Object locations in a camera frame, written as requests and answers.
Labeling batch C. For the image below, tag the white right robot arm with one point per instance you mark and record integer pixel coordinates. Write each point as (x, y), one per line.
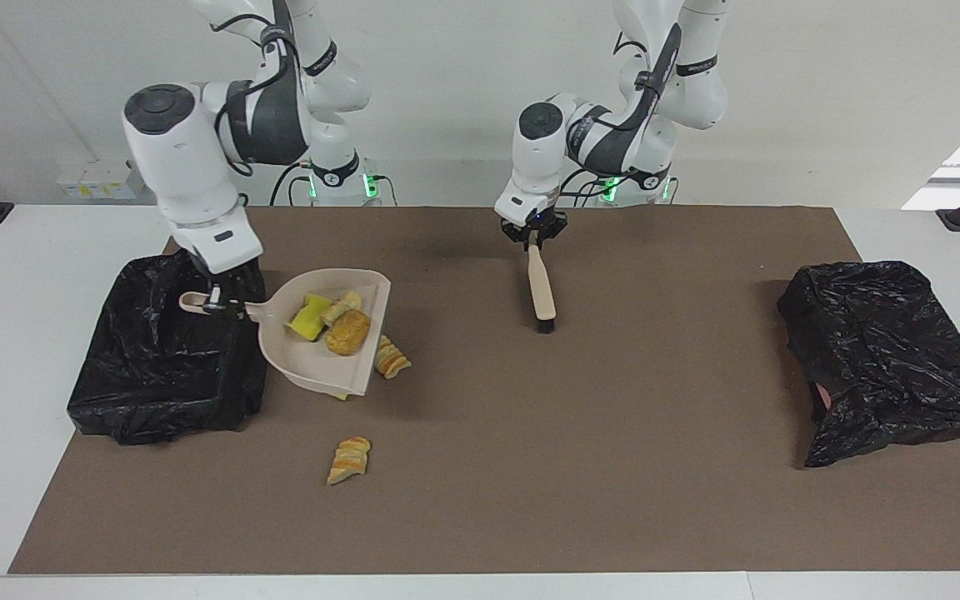
(180, 158)

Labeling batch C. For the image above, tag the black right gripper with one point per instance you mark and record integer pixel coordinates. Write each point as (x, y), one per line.
(238, 279)

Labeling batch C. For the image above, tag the pink plastic bin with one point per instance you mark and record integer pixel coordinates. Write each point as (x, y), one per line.
(818, 402)

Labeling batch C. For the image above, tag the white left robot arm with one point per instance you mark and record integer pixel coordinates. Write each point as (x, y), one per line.
(538, 158)

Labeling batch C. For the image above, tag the brown table mat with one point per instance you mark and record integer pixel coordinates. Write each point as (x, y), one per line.
(480, 517)

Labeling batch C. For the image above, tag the beige plastic dustpan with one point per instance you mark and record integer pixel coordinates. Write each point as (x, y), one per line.
(313, 367)

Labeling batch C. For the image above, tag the white power strip box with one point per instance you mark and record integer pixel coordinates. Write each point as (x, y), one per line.
(101, 179)

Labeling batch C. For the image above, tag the black bag-lined trash bin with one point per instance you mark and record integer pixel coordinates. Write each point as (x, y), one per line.
(155, 375)
(905, 358)

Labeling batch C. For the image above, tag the brown bread roll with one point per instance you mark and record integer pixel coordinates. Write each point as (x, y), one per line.
(348, 333)

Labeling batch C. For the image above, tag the pale flaky pastry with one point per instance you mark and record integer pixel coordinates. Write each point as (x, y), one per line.
(345, 304)

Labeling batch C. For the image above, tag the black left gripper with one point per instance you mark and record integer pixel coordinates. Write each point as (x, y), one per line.
(551, 223)

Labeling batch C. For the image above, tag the beige hand brush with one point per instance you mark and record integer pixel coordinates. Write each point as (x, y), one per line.
(540, 287)

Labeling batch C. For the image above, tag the striped croissant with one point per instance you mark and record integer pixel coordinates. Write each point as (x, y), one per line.
(349, 461)
(394, 360)

